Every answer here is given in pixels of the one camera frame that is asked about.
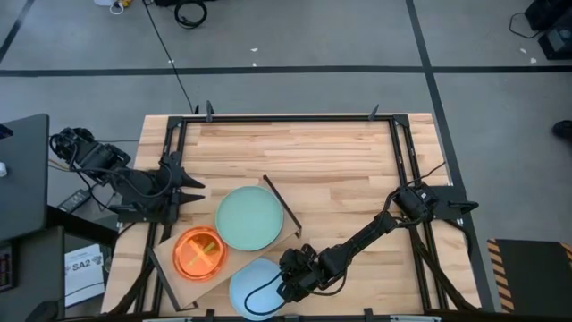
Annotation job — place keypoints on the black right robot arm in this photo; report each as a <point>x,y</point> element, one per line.
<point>357,241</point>

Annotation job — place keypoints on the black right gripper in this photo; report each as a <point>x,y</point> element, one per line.
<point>301,270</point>

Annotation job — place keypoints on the wooden shelf with black legs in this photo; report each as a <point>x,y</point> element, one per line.
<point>263,255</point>

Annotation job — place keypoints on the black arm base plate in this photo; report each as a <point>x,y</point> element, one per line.
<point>449,212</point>
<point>127,217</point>

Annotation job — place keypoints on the white paper booklet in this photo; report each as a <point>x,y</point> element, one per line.
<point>84,275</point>

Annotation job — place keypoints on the black aluminium table frame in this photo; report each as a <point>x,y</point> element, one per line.
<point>290,118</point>

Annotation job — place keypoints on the light blue plate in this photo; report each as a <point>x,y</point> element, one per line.
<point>254,286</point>

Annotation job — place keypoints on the black equipment case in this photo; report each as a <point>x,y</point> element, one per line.
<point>558,44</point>
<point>549,13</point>

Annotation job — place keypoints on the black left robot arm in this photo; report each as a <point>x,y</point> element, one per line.
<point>103,161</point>

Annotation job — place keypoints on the hazard striped black mat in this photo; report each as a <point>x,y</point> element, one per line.
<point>532,277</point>

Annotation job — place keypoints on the black power brick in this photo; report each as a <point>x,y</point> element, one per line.
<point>73,201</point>

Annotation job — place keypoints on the dark grey monitor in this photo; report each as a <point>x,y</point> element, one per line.
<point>24,179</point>

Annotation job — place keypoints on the person's shoe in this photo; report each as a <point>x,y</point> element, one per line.
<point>564,129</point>

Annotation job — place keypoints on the large pink transparent plate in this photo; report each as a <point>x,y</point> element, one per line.
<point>174,259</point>

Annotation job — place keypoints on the sage green plate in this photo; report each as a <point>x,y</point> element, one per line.
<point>249,218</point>

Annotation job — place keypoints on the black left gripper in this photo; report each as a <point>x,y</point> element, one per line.
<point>164,192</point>

